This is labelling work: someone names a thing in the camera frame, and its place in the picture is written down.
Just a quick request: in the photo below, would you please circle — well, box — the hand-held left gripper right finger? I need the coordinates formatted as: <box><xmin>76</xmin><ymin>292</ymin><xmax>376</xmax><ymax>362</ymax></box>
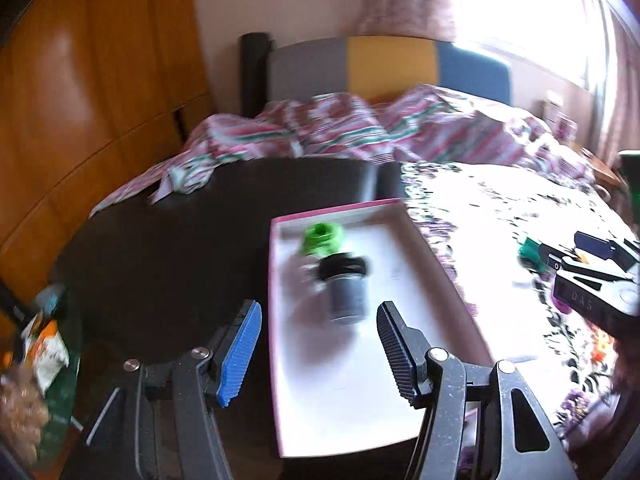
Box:
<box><xmin>376</xmin><ymin>301</ymin><xmax>576</xmax><ymax>480</ymax></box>

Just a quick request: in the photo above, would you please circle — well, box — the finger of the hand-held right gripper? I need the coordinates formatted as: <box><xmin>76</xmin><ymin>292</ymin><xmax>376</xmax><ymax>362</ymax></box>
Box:
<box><xmin>546</xmin><ymin>247</ymin><xmax>632</xmax><ymax>283</ymax></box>
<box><xmin>574</xmin><ymin>231</ymin><xmax>640</xmax><ymax>266</ymax></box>

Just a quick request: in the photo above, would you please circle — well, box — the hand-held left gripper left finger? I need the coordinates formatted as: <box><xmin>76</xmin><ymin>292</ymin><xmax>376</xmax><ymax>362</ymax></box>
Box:
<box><xmin>60</xmin><ymin>299</ymin><xmax>263</xmax><ymax>480</ymax></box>

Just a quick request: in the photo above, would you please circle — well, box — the pink-edged white box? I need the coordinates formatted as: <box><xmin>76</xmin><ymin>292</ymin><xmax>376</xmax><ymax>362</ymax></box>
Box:
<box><xmin>267</xmin><ymin>199</ymin><xmax>493</xmax><ymax>460</ymax></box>

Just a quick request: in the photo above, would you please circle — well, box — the dark green toy piece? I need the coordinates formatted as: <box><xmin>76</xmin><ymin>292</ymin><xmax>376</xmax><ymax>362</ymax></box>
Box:
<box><xmin>517</xmin><ymin>237</ymin><xmax>553</xmax><ymax>272</ymax></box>

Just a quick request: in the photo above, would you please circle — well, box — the black and grey cylinder toy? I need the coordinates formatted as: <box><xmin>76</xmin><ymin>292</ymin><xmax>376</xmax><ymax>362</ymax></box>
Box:
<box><xmin>317</xmin><ymin>254</ymin><xmax>373</xmax><ymax>325</ymax></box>

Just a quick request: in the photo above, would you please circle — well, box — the embroidered floral tablecloth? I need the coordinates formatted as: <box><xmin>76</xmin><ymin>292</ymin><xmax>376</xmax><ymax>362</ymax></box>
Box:
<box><xmin>400</xmin><ymin>162</ymin><xmax>640</xmax><ymax>441</ymax></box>

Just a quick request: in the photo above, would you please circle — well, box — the white carton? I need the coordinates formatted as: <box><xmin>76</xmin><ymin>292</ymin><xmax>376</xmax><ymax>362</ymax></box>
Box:
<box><xmin>542</xmin><ymin>90</ymin><xmax>566</xmax><ymax>126</ymax></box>

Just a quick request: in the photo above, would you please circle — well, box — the snack packet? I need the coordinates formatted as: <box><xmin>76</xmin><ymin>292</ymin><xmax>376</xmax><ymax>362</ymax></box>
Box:
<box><xmin>20</xmin><ymin>310</ymin><xmax>71</xmax><ymax>393</ymax></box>

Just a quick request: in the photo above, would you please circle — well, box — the striped pink blanket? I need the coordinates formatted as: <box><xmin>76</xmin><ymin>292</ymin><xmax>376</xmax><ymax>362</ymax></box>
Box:
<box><xmin>90</xmin><ymin>85</ymin><xmax>596</xmax><ymax>218</ymax></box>

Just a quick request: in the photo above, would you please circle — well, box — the grey yellow blue headboard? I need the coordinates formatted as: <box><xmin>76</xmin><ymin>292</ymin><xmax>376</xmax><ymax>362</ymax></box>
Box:
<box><xmin>267</xmin><ymin>35</ymin><xmax>513</xmax><ymax>111</ymax></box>

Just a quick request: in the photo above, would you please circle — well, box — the wooden wardrobe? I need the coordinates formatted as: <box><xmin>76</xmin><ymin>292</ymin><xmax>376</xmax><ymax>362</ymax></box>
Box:
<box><xmin>0</xmin><ymin>0</ymin><xmax>216</xmax><ymax>261</ymax></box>

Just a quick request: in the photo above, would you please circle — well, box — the green ring toy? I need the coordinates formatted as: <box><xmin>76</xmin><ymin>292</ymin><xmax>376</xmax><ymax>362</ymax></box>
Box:
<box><xmin>300</xmin><ymin>222</ymin><xmax>346</xmax><ymax>257</ymax></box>

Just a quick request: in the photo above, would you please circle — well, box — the black bed post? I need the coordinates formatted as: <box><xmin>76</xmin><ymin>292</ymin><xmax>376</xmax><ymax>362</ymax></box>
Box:
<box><xmin>240</xmin><ymin>32</ymin><xmax>273</xmax><ymax>118</ymax></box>

